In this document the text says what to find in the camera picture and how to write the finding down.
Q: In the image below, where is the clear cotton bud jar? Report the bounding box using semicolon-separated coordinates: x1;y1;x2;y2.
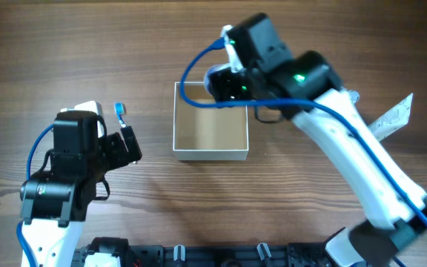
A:
203;63;231;94

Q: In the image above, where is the white lotion tube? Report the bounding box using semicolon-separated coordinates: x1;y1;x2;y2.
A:
368;93;414;142

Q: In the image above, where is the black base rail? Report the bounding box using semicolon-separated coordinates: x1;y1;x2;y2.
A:
71;237;337;267

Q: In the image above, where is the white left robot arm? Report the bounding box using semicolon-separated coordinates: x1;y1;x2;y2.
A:
16;111;142;266

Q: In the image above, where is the blue white toothbrush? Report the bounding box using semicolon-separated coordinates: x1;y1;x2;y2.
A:
113;102;126;128

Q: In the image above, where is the white cardboard box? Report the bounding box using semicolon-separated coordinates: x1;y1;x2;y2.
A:
173;82;249;161

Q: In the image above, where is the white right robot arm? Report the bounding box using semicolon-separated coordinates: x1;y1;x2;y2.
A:
208;13;427;266

